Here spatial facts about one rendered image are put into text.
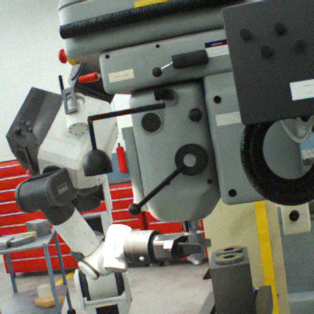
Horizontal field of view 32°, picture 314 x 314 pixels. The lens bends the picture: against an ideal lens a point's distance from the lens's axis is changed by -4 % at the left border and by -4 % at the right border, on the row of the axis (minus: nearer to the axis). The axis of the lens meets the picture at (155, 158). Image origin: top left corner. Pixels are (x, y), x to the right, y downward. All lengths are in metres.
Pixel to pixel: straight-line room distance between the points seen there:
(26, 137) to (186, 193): 0.63
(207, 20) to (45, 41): 10.38
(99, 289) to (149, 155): 0.87
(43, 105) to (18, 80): 10.02
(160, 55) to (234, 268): 0.72
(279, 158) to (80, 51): 0.51
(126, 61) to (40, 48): 10.34
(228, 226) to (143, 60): 2.00
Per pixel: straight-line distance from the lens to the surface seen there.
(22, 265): 6.96
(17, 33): 11.89
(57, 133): 1.71
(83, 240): 1.71
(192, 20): 1.24
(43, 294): 4.51
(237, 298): 1.70
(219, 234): 3.17
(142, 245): 1.42
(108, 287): 2.06
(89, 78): 1.53
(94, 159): 1.37
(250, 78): 0.97
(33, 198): 1.64
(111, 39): 1.28
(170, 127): 1.27
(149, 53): 1.26
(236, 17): 0.98
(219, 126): 1.23
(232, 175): 1.23
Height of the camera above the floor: 1.54
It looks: 3 degrees down
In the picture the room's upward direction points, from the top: 10 degrees counter-clockwise
